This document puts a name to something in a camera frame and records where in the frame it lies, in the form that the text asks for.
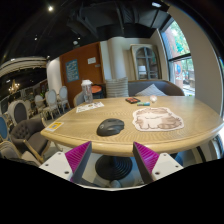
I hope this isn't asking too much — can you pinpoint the black computer mouse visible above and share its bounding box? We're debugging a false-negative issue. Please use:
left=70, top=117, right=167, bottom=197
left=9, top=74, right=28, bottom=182
left=96, top=118, right=125, bottom=137

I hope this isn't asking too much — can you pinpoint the yellow square sticker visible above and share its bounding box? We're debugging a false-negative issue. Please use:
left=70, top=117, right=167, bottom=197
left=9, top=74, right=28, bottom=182
left=44, top=121, right=64, bottom=133

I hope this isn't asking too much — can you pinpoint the clear bottle with white lid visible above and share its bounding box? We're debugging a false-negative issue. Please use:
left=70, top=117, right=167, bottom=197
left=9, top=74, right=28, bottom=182
left=80, top=79, right=94, bottom=104

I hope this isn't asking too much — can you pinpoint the black round table base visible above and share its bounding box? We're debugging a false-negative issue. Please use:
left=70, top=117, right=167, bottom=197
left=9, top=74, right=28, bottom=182
left=94, top=154, right=134, bottom=183

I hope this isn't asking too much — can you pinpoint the grey curved sofa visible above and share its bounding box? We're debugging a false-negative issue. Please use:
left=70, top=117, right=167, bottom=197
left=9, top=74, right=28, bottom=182
left=73, top=79, right=185, bottom=108

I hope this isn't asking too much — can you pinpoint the cat-shaped mouse pad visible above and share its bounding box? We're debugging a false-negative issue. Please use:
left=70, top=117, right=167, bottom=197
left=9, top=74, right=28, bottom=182
left=131, top=106, right=185, bottom=132

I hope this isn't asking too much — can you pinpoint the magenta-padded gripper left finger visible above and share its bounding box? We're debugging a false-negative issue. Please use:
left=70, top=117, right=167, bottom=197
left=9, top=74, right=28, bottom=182
left=39, top=141, right=93, bottom=185

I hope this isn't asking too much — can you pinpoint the black-framed window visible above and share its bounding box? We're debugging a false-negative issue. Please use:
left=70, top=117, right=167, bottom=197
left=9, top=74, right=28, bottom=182
left=161, top=19, right=198, bottom=98

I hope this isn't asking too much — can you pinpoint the blue wall poster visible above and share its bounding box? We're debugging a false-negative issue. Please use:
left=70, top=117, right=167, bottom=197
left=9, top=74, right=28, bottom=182
left=64, top=59, right=80, bottom=83

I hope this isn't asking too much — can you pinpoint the grey striped cushion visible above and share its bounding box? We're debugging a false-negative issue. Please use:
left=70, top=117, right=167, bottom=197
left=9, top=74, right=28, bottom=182
left=134, top=83, right=168, bottom=98

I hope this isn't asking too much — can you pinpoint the printed paper sheet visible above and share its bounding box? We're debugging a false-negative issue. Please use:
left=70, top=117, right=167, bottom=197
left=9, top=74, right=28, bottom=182
left=75, top=101, right=105, bottom=114

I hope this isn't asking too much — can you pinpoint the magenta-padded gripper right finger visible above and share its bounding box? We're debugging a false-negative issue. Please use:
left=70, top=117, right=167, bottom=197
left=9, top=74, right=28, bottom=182
left=132, top=141, right=185, bottom=185

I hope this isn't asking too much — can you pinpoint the black and red box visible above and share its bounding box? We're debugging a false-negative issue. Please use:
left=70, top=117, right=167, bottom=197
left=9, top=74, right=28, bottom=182
left=125, top=96, right=141, bottom=104

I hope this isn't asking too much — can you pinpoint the orange and black bag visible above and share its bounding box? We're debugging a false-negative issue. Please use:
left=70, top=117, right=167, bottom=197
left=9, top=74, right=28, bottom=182
left=90, top=84, right=107, bottom=100

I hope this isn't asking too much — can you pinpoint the chandelier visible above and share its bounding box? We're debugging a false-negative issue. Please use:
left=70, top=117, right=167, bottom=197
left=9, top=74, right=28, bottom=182
left=8, top=79, right=21, bottom=95

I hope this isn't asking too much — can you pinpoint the grey tufted armchair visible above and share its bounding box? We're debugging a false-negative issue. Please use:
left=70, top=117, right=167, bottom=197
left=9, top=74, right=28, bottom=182
left=9, top=116, right=52, bottom=164

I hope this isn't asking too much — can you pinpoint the group of white chairs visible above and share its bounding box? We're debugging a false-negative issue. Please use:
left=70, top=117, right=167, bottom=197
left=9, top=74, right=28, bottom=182
left=6, top=85, right=71, bottom=125

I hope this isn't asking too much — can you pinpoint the wooden arched glass cabinet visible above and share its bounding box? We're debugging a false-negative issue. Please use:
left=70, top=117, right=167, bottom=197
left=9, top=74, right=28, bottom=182
left=129, top=43, right=162, bottom=81

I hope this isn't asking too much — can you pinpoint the square striped cushion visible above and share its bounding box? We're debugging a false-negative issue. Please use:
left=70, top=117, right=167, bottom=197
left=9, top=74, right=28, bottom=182
left=105, top=77, right=130, bottom=98

